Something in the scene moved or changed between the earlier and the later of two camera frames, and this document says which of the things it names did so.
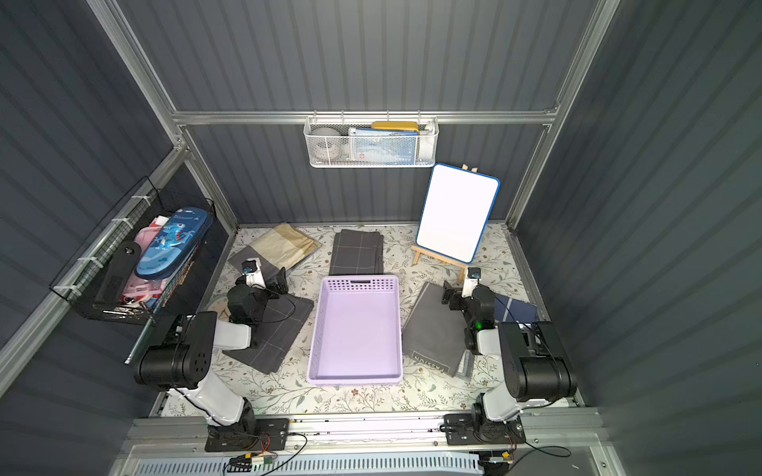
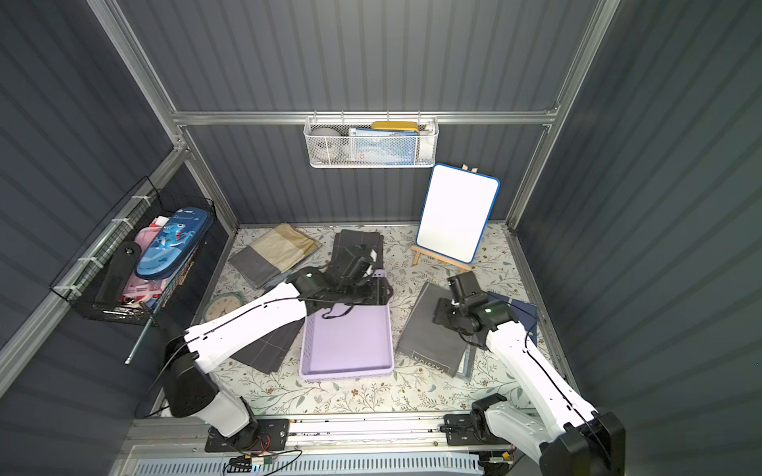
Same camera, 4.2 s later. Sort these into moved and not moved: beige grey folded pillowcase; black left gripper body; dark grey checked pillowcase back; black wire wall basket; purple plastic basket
Moved: purple plastic basket; black left gripper body
Not moved: dark grey checked pillowcase back; black wire wall basket; beige grey folded pillowcase
